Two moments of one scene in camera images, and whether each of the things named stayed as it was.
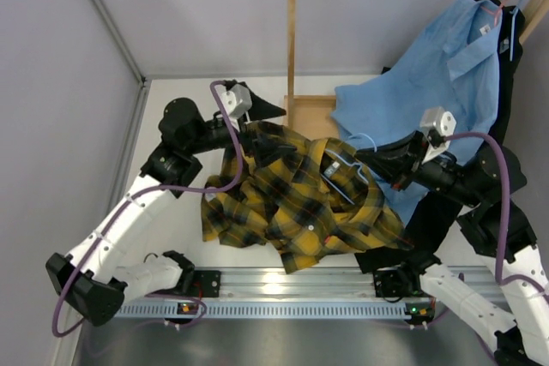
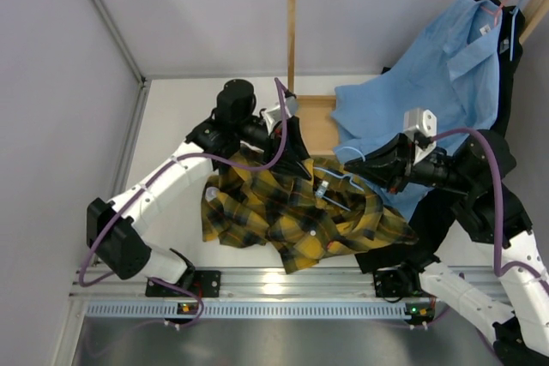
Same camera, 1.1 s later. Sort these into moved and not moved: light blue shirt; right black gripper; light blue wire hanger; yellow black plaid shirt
Moved: light blue wire hanger
Not moved: right black gripper; yellow black plaid shirt; light blue shirt
